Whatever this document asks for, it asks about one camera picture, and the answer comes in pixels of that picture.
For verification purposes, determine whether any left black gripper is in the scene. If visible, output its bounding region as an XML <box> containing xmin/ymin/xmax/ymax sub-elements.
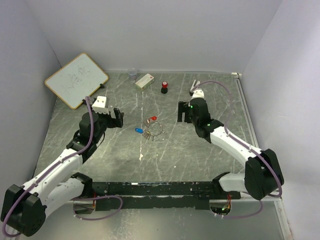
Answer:
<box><xmin>87</xmin><ymin>104</ymin><xmax>124</xmax><ymax>143</ymax></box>

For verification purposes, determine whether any blue tagged key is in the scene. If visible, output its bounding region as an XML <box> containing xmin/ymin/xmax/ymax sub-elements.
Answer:
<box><xmin>135</xmin><ymin>128</ymin><xmax>144</xmax><ymax>134</ymax></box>

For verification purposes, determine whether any red tagged key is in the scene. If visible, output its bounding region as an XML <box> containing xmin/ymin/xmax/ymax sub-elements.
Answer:
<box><xmin>147</xmin><ymin>116</ymin><xmax>157</xmax><ymax>123</ymax></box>

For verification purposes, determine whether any large silver keyring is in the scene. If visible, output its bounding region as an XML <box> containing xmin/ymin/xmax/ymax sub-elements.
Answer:
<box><xmin>146</xmin><ymin>121</ymin><xmax>164</xmax><ymax>137</ymax></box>

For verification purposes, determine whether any silver keys bunch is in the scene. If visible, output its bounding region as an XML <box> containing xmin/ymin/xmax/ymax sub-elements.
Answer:
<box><xmin>142</xmin><ymin>131</ymin><xmax>155</xmax><ymax>142</ymax></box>

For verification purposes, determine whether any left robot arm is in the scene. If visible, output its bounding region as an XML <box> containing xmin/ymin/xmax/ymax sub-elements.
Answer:
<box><xmin>0</xmin><ymin>108</ymin><xmax>124</xmax><ymax>238</ymax></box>

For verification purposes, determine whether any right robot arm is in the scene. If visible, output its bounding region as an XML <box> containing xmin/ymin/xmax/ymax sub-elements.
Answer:
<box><xmin>177</xmin><ymin>97</ymin><xmax>284</xmax><ymax>200</ymax></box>

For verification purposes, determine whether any red black stamp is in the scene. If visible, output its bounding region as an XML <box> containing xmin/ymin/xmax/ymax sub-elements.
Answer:
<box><xmin>160</xmin><ymin>81</ymin><xmax>168</xmax><ymax>94</ymax></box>

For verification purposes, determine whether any white plastic clip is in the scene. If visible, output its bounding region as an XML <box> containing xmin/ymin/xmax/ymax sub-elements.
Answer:
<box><xmin>190</xmin><ymin>79</ymin><xmax>200</xmax><ymax>93</ymax></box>

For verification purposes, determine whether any white cardboard box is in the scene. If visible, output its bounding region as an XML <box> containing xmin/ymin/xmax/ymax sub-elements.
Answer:
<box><xmin>135</xmin><ymin>73</ymin><xmax>155</xmax><ymax>91</ymax></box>

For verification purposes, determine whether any clear plastic cup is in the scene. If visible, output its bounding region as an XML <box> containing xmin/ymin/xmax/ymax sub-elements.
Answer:
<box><xmin>127</xmin><ymin>68</ymin><xmax>138</xmax><ymax>80</ymax></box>

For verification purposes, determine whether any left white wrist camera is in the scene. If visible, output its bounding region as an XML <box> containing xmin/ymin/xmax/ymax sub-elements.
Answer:
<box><xmin>91</xmin><ymin>96</ymin><xmax>111</xmax><ymax>115</ymax></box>

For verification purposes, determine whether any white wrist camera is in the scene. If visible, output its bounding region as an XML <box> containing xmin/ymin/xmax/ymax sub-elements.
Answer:
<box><xmin>191</xmin><ymin>89</ymin><xmax>205</xmax><ymax>100</ymax></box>
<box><xmin>91</xmin><ymin>96</ymin><xmax>111</xmax><ymax>115</ymax></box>

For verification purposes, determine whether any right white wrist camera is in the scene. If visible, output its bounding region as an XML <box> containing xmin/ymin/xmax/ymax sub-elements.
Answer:
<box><xmin>191</xmin><ymin>89</ymin><xmax>205</xmax><ymax>100</ymax></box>

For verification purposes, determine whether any small whiteboard wooden frame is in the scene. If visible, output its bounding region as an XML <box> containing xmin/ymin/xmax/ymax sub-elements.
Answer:
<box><xmin>44</xmin><ymin>52</ymin><xmax>109</xmax><ymax>109</ymax></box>

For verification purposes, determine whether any white corner bracket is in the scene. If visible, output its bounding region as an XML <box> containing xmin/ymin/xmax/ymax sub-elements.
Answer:
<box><xmin>231</xmin><ymin>72</ymin><xmax>242</xmax><ymax>78</ymax></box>

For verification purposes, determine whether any aluminium table edge rail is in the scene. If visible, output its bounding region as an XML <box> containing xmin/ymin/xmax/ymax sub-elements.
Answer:
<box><xmin>234</xmin><ymin>74</ymin><xmax>293</xmax><ymax>240</ymax></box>

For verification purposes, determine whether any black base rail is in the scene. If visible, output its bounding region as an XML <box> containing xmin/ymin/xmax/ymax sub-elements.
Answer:
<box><xmin>80</xmin><ymin>181</ymin><xmax>241</xmax><ymax>211</ymax></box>

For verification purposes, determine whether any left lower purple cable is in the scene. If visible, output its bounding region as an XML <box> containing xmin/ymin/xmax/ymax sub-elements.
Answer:
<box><xmin>73</xmin><ymin>195</ymin><xmax>123</xmax><ymax>221</ymax></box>

